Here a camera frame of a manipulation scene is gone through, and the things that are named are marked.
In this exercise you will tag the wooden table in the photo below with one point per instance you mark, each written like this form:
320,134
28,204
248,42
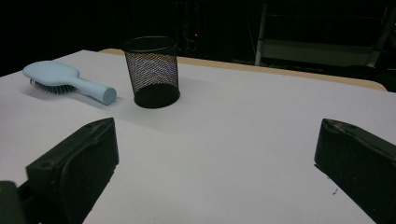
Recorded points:
280,71

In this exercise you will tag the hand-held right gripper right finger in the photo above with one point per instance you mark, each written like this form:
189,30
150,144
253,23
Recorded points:
361,165

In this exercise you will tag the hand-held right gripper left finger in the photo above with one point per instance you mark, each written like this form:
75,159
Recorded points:
77,168

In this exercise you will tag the black mesh pen cup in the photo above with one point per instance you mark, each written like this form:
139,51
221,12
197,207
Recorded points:
155,97

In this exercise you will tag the white-legged background desk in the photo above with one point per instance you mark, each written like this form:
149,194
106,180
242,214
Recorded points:
311,51

